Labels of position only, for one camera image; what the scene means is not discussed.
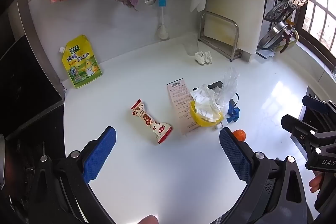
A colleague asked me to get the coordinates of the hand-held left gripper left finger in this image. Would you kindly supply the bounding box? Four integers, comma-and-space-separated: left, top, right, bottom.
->
28, 126, 117, 224

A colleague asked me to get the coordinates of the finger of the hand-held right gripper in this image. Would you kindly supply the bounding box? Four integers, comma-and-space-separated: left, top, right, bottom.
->
281, 114, 336, 159
302, 95, 336, 133

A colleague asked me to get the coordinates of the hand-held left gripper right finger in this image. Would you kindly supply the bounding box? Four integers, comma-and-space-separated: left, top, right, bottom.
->
218, 127, 314, 224

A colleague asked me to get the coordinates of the blue strap with white buckle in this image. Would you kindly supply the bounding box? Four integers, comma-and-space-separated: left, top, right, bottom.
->
215, 93, 241, 130

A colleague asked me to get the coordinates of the yellow plastic bowl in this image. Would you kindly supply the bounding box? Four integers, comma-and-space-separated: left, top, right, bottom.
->
189, 101, 225, 127

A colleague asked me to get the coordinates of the white tissue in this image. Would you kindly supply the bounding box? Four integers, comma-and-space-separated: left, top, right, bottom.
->
190, 84, 223, 122

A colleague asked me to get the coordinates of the red white snack wrapper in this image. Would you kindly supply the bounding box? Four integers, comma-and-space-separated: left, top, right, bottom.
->
130, 99, 173, 144

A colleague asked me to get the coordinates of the clear plastic wrapper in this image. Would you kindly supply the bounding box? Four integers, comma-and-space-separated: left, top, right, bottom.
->
217, 68, 240, 111

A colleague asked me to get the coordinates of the printed paper carton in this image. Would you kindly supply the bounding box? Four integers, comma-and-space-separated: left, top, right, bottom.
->
166, 79, 200, 135

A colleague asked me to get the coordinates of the person's right hand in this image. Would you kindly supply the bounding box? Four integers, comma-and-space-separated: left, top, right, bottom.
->
309, 173, 327, 193

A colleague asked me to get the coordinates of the person's left hand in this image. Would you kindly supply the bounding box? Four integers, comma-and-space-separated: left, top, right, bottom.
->
139, 215, 159, 224

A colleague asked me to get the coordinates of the black flat object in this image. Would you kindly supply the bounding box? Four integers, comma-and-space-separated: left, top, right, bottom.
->
193, 81, 223, 90

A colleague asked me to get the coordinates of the window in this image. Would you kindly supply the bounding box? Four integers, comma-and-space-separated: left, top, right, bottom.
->
302, 0, 336, 56

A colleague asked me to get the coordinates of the yellow seasoning pouch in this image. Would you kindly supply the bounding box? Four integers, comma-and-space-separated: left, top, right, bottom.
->
58, 34, 103, 89

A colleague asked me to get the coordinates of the metal cutting board rack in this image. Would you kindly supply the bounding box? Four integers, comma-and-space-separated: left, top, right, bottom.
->
198, 11, 242, 62

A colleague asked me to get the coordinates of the perforated steel steamer plate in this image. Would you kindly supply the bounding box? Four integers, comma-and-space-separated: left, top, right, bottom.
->
264, 0, 315, 21

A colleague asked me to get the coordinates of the crumpled white printed paper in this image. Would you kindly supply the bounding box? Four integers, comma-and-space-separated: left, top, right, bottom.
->
194, 51, 213, 65

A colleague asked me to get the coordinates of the black cooktop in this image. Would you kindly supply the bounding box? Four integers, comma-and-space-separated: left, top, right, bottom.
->
0, 0, 65, 140

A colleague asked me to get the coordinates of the white blue bottle brush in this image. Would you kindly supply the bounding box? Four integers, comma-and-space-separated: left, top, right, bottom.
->
155, 0, 170, 39

